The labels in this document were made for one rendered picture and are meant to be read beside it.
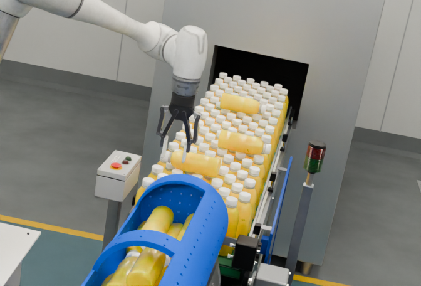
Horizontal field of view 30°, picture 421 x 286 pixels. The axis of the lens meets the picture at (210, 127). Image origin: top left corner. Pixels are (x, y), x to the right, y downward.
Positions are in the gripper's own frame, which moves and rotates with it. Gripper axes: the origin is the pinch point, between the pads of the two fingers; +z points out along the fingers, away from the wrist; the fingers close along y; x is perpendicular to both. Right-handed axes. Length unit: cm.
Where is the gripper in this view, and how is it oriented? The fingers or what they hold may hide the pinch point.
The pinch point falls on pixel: (174, 150)
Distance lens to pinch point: 258.2
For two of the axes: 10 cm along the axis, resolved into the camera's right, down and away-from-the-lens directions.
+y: 9.7, 2.2, -1.3
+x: 1.9, -3.0, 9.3
